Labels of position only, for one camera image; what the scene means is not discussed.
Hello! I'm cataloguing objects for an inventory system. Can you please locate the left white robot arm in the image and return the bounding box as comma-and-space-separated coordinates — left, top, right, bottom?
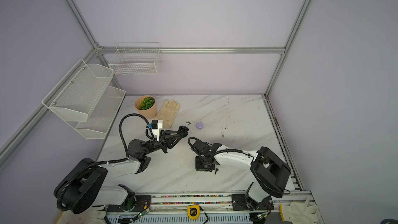
53, 113, 189, 214

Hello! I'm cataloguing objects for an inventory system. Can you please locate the white wire basket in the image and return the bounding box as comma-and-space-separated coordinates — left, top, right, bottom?
108, 42, 162, 76

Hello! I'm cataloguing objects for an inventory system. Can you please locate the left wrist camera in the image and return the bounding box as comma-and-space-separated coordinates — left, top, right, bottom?
146, 119, 163, 141

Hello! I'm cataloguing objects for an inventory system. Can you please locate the peach pot with succulent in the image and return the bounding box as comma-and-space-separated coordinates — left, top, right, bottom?
135, 95, 158, 119

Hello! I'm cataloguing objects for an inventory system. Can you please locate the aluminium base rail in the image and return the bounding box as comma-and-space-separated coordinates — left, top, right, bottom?
100, 191, 323, 224

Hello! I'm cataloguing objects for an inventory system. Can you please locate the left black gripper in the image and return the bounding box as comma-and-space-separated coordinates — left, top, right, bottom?
142, 130, 183, 156

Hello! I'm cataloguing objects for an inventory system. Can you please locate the white mesh two-tier shelf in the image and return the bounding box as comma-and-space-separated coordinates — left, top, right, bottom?
42, 59, 125, 140

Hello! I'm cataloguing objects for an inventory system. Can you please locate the white glove right of rail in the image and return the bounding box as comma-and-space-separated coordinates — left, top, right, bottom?
280, 198, 321, 224

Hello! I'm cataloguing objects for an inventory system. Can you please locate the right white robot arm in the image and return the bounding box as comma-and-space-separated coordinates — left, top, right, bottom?
188, 137, 291, 211

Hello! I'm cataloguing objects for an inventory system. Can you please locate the beige work glove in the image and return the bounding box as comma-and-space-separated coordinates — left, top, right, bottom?
155, 99, 180, 129

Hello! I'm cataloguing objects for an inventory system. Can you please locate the yellow tape measure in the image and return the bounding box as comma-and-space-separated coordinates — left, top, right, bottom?
187, 204, 201, 220

